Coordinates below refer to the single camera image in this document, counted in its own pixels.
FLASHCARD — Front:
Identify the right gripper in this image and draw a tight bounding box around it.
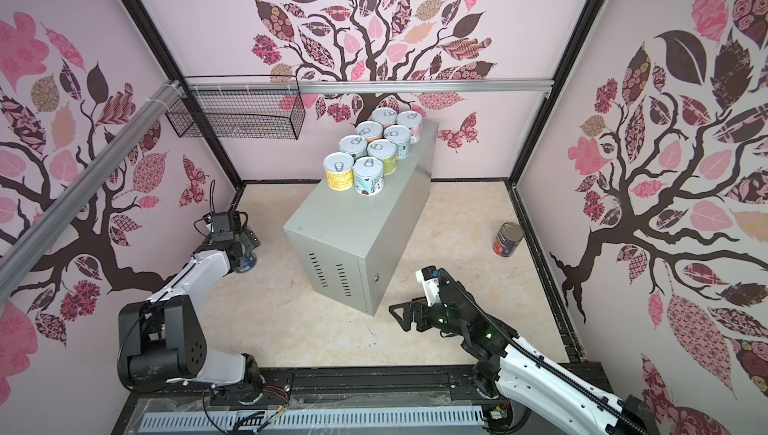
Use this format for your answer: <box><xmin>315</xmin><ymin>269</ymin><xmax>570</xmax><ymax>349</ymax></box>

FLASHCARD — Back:
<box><xmin>390</xmin><ymin>291</ymin><xmax>469</xmax><ymax>338</ymax></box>

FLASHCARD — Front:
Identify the tall blue labelled can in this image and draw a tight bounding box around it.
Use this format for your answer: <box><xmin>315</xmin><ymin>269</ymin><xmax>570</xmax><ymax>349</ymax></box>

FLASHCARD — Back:
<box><xmin>235</xmin><ymin>253</ymin><xmax>257</xmax><ymax>273</ymax></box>

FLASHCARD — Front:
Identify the yellow labelled can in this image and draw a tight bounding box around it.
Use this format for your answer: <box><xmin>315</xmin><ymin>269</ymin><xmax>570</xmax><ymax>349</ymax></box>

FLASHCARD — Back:
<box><xmin>323</xmin><ymin>152</ymin><xmax>355</xmax><ymax>191</ymax></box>

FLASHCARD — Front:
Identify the small light blue can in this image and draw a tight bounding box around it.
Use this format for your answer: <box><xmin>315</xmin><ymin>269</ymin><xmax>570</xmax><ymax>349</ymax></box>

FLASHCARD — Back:
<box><xmin>338</xmin><ymin>135</ymin><xmax>368</xmax><ymax>160</ymax></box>

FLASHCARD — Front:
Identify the green labelled can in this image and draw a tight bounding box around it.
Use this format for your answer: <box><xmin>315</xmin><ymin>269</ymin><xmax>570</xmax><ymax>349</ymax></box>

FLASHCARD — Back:
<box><xmin>367</xmin><ymin>138</ymin><xmax>397</xmax><ymax>176</ymax></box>

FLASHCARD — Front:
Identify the orange labelled can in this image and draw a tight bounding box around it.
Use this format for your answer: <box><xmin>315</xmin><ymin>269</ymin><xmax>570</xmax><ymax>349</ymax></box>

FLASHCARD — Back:
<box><xmin>355</xmin><ymin>120</ymin><xmax>384</xmax><ymax>143</ymax></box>

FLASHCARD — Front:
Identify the grey teal can front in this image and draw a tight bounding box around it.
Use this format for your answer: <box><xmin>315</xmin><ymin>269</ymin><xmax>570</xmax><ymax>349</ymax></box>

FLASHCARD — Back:
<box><xmin>384</xmin><ymin>124</ymin><xmax>411</xmax><ymax>160</ymax></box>

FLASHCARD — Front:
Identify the pink white labelled can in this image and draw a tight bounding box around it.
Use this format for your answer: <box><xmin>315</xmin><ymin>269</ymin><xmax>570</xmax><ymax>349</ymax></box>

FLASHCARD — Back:
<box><xmin>397</xmin><ymin>110</ymin><xmax>423</xmax><ymax>144</ymax></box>

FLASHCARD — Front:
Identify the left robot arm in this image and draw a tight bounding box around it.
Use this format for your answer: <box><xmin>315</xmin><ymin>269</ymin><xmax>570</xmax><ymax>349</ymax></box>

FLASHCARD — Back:
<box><xmin>116</xmin><ymin>226</ymin><xmax>265</xmax><ymax>404</ymax></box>

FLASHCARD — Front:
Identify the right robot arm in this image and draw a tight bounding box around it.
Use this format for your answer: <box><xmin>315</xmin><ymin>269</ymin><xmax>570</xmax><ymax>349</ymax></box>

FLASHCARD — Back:
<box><xmin>388</xmin><ymin>266</ymin><xmax>659</xmax><ymax>434</ymax></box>

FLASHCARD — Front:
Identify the grey metal cabinet box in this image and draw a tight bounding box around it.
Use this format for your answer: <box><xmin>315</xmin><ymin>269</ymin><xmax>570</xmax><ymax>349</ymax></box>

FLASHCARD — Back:
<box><xmin>283</xmin><ymin>120</ymin><xmax>439</xmax><ymax>316</ymax></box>

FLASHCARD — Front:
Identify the brown labelled can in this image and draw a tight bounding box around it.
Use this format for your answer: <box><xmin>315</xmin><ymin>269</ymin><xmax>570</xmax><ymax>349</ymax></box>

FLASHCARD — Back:
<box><xmin>493</xmin><ymin>222</ymin><xmax>525</xmax><ymax>257</ymax></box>

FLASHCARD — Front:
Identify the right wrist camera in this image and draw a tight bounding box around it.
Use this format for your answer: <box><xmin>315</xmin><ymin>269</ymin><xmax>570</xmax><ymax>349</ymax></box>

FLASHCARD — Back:
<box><xmin>415</xmin><ymin>266</ymin><xmax>440</xmax><ymax>307</ymax></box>

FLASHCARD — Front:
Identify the white slotted cable duct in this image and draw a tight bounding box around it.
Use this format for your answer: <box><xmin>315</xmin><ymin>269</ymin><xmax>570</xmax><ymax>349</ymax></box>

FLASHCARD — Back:
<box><xmin>136</xmin><ymin>406</ymin><xmax>486</xmax><ymax>434</ymax></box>

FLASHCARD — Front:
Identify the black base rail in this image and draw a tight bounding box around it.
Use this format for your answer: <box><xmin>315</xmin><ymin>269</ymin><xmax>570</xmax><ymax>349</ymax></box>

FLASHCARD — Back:
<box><xmin>119</xmin><ymin>365</ymin><xmax>607</xmax><ymax>412</ymax></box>

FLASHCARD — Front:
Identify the black wire mesh basket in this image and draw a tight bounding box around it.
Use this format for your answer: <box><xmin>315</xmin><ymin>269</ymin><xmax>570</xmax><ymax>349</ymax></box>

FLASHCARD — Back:
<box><xmin>165</xmin><ymin>76</ymin><xmax>306</xmax><ymax>140</ymax></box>

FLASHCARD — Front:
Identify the back aluminium rail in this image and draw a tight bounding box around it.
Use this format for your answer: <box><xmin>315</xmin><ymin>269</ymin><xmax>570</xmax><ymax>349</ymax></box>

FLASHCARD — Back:
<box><xmin>187</xmin><ymin>78</ymin><xmax>554</xmax><ymax>95</ymax></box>

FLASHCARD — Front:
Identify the aluminium rail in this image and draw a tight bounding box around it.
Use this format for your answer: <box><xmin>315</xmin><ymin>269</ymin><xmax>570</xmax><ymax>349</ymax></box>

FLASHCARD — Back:
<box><xmin>187</xmin><ymin>78</ymin><xmax>554</xmax><ymax>95</ymax></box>
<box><xmin>1</xmin><ymin>80</ymin><xmax>184</xmax><ymax>300</ymax></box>

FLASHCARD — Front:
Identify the left aluminium rail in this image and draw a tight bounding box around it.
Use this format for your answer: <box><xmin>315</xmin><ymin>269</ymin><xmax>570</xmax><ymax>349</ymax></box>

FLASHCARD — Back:
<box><xmin>1</xmin><ymin>80</ymin><xmax>184</xmax><ymax>300</ymax></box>

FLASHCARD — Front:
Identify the black corner frame post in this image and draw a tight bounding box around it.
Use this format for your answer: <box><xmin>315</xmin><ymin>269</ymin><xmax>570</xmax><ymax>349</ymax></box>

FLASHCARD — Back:
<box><xmin>120</xmin><ymin>0</ymin><xmax>245</xmax><ymax>190</ymax></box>

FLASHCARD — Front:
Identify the black right corner post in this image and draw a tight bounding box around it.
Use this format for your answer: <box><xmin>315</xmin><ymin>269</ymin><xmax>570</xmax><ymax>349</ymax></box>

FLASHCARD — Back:
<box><xmin>506</xmin><ymin>0</ymin><xmax>607</xmax><ymax>189</ymax></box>

